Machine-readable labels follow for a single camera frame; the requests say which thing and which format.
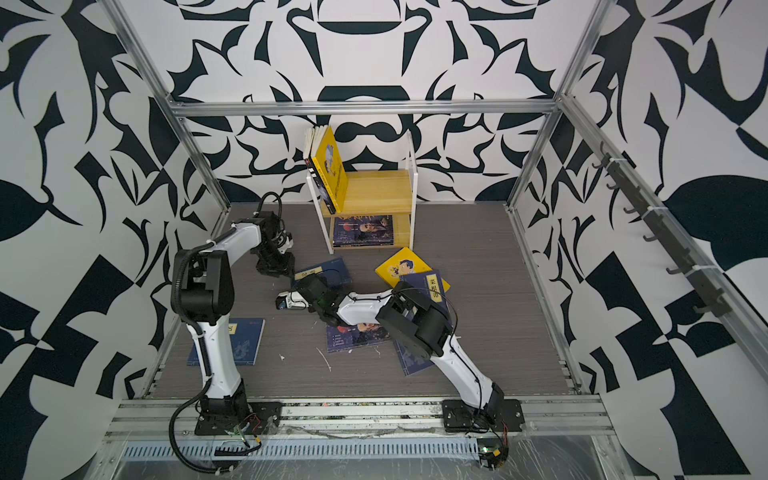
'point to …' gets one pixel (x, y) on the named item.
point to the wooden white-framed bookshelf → (377, 193)
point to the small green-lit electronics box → (492, 452)
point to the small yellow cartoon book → (404, 262)
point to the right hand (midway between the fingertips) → (312, 273)
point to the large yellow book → (327, 155)
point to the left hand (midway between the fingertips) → (285, 268)
